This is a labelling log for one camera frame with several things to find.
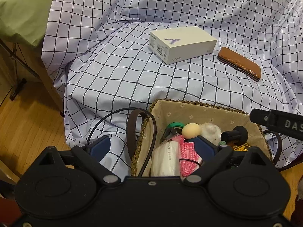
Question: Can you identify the woven basket with fabric liner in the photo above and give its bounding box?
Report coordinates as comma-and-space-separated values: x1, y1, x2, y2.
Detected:
127, 100, 273, 176

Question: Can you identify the black cable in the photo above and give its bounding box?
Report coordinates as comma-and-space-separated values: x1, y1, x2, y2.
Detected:
86, 107, 158, 177

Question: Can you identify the white phone box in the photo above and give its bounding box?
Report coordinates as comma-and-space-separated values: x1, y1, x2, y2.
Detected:
149, 26, 217, 65

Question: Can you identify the brown basket strap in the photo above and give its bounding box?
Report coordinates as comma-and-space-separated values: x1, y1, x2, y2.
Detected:
126, 108, 150, 160

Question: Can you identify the green and white plush toy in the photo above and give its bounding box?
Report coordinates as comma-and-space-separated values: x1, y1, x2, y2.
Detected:
200, 122, 227, 146

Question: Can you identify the green cushion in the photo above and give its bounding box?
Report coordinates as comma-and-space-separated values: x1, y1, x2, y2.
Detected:
1, 0, 52, 48

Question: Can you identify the black round sponge puff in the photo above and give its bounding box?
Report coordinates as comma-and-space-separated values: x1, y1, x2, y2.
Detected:
220, 126, 249, 145

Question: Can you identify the brown leather case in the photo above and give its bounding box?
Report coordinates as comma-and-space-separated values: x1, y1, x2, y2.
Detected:
217, 47, 261, 82

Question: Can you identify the white packaged towel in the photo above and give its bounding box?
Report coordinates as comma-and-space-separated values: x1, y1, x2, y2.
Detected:
151, 140, 180, 177

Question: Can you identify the wooden furniture frame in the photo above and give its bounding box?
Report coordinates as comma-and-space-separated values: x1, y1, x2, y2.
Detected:
1, 40, 63, 115

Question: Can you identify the pink mesh pouch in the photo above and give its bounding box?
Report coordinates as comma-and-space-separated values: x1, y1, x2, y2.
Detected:
172, 135, 202, 178

